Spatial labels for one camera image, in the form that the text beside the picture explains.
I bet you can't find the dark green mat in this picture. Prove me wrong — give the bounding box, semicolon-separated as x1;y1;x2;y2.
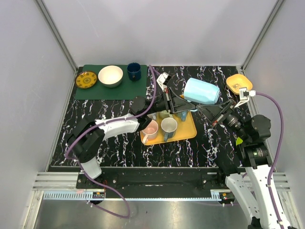
74;65;148;100

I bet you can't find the dark grey mug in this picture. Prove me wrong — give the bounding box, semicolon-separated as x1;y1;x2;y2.
161;117;178;142

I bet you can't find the white ceramic bowl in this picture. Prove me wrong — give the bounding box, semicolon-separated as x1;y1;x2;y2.
98;65;123;88

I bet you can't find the dark blue mug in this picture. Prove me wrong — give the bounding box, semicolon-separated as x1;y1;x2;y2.
127;62;141;81

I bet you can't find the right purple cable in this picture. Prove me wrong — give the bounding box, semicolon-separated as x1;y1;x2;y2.
197;92;285;229

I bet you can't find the orange plastic tray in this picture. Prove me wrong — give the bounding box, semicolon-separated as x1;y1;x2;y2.
143;111;197;146

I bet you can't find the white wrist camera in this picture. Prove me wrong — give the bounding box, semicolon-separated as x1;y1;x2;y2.
157;73;171;92
234;87;256;108

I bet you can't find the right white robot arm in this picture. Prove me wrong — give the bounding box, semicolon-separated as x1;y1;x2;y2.
196;100;292;229

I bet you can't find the yellow square bowl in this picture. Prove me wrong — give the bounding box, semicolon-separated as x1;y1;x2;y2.
226;74;253;95

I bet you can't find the light blue mug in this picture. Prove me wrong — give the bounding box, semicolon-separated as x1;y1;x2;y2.
183;78;220;105

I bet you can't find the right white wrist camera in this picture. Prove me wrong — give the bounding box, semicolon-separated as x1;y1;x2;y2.
234;87;256;108

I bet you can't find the blue butterfly mug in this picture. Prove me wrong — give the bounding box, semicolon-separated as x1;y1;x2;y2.
177;111;189;122

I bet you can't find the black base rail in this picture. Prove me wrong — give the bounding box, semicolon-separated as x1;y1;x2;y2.
77;167;226;190

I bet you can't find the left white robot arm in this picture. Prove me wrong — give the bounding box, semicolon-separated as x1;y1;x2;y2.
65;88;195;189

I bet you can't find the yellow patterned plate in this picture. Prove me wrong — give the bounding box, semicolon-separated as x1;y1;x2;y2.
74;71;97;89

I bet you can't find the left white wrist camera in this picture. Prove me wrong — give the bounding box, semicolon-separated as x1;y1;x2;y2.
157;73;171;92

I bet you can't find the pink mug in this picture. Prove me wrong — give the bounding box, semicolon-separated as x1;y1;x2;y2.
141;120;159;144

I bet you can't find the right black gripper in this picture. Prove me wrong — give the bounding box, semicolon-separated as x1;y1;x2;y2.
196;99;250;142

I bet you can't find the light green mug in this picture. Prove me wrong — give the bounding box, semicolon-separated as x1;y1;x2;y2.
147;110;173;121

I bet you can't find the lime green bowl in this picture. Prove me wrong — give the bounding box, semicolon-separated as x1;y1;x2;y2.
235;137;243;146

